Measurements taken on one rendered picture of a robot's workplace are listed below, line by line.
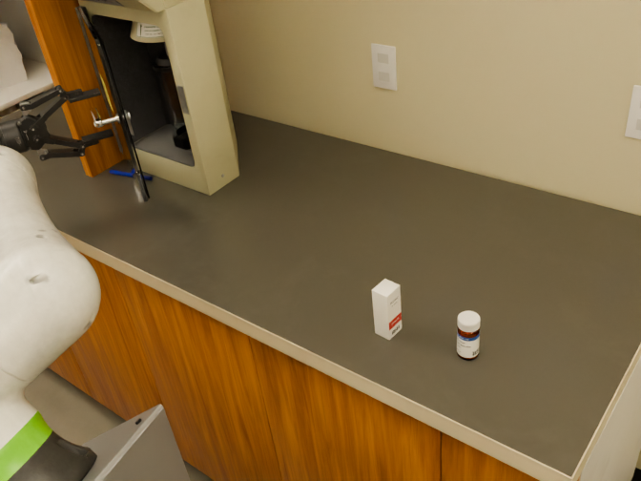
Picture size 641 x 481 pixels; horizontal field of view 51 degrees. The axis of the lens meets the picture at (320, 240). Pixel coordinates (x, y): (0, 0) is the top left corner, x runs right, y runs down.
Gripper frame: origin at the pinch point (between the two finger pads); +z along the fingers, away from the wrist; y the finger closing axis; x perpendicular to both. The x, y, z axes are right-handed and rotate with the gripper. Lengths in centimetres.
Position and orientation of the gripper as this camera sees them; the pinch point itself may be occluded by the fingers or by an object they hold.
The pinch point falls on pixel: (96, 115)
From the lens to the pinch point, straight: 166.3
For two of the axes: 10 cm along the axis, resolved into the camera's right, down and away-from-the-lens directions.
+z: 9.0, -3.2, 2.8
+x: -4.1, -5.0, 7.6
